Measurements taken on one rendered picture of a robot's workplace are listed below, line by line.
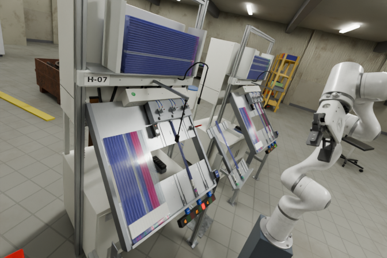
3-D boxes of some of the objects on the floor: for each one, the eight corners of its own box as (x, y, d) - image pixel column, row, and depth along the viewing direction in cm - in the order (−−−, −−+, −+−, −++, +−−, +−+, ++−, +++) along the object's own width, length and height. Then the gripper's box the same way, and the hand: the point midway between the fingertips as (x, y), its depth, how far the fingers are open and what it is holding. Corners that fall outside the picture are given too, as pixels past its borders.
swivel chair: (357, 163, 408) (385, 124, 371) (365, 177, 355) (398, 133, 318) (325, 150, 437) (348, 112, 401) (327, 160, 384) (354, 118, 348)
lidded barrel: (196, 107, 499) (201, 88, 479) (191, 112, 457) (196, 91, 437) (181, 102, 509) (186, 83, 489) (175, 106, 467) (179, 85, 447)
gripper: (329, 120, 63) (313, 163, 58) (311, 88, 55) (292, 135, 50) (356, 122, 56) (342, 171, 51) (342, 86, 48) (323, 140, 43)
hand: (318, 150), depth 51 cm, fingers open, 8 cm apart
